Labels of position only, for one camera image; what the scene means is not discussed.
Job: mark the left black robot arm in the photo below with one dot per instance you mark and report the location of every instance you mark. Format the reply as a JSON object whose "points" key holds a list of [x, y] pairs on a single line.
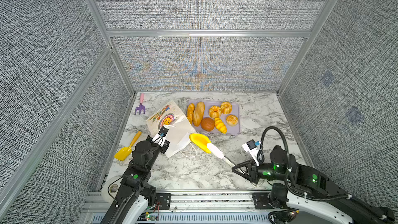
{"points": [[135, 194]]}

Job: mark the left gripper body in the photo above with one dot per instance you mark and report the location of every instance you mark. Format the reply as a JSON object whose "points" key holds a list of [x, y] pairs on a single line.
{"points": [[163, 149]]}

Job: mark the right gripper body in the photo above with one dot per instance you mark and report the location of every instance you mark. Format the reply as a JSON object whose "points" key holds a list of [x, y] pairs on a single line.
{"points": [[265, 171]]}

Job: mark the yellow oval fake bread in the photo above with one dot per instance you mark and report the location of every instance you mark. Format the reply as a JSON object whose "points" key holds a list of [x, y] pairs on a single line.
{"points": [[220, 126]]}

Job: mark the yellow toy shovel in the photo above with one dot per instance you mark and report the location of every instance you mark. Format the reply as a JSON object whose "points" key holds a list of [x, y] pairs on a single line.
{"points": [[124, 152]]}

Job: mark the white paper gift bag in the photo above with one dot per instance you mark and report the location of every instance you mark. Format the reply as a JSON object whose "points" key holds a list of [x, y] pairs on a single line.
{"points": [[171, 117]]}

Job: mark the yellow ring fake bread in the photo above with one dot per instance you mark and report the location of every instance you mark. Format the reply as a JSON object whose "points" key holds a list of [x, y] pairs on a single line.
{"points": [[214, 112]]}

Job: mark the orange twisted fake bread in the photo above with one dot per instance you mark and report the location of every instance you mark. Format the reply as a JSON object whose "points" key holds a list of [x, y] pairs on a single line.
{"points": [[190, 111]]}

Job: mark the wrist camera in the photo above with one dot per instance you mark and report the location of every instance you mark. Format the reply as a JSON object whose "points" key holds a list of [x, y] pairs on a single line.
{"points": [[255, 149], [161, 133]]}

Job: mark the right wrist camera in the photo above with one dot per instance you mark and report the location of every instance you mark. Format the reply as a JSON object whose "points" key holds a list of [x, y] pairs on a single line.
{"points": [[255, 149]]}

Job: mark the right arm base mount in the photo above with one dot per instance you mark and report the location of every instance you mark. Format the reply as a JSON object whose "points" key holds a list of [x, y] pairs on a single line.
{"points": [[276, 203]]}

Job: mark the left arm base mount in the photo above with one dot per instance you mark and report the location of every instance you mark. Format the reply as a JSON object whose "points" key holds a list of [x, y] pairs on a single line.
{"points": [[162, 201]]}

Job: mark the white tape roll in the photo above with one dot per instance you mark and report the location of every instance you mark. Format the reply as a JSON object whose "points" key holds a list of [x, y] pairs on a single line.
{"points": [[110, 188]]}

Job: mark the golden baguette fake bread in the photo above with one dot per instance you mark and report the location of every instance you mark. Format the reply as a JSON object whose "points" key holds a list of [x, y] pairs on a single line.
{"points": [[198, 113]]}

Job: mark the purple toy rake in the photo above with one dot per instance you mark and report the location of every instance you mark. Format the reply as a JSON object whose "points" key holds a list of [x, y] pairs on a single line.
{"points": [[140, 109]]}

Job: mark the metal tongs white tips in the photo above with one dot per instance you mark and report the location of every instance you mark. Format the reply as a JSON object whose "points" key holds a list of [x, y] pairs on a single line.
{"points": [[219, 154]]}

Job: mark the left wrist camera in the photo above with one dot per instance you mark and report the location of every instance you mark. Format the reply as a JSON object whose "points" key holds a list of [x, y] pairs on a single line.
{"points": [[161, 133]]}

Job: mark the lilac plastic tray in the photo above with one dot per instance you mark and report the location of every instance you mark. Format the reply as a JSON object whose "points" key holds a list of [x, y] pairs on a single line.
{"points": [[231, 130]]}

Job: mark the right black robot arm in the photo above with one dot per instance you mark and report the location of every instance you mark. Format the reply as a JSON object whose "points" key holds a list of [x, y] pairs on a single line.
{"points": [[297, 187]]}

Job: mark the round brown fake bun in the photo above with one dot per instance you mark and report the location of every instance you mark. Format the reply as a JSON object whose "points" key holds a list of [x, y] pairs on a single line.
{"points": [[208, 124]]}

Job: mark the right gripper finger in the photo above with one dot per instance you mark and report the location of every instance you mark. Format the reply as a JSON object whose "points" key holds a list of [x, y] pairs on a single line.
{"points": [[244, 166], [244, 174]]}

